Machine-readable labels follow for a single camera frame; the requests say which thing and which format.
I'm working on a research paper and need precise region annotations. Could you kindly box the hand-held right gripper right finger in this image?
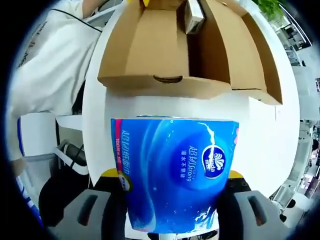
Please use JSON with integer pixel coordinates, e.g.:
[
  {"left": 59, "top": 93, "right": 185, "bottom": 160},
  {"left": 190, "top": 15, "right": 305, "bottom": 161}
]
[{"left": 216, "top": 171, "right": 286, "bottom": 240}]

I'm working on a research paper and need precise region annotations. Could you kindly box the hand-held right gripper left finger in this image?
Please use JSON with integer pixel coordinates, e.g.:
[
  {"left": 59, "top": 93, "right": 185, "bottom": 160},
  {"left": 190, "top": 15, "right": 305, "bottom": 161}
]
[{"left": 61, "top": 168, "right": 131, "bottom": 240}]

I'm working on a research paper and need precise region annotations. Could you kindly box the white medicine box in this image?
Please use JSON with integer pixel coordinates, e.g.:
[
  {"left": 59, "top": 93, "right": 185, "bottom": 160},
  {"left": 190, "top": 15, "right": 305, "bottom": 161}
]
[{"left": 184, "top": 0, "right": 206, "bottom": 35}]

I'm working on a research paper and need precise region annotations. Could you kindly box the blue tissue pack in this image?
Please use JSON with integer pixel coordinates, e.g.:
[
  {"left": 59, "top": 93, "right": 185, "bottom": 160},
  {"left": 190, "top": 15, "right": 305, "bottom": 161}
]
[{"left": 110, "top": 115, "right": 240, "bottom": 235}]

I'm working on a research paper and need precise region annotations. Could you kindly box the black device cable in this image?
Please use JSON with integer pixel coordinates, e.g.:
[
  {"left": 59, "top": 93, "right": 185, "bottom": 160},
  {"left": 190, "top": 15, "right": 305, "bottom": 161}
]
[{"left": 51, "top": 9, "right": 103, "bottom": 33}]

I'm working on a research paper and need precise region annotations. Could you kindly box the potted green plant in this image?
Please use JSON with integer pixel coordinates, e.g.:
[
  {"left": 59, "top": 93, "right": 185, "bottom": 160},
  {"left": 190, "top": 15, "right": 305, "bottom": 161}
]
[{"left": 255, "top": 0, "right": 287, "bottom": 23}]

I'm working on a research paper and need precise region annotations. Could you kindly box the brown cardboard shoe box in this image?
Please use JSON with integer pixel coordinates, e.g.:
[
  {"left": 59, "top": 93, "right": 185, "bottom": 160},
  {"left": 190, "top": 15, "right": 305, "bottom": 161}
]
[{"left": 96, "top": 0, "right": 284, "bottom": 106}]

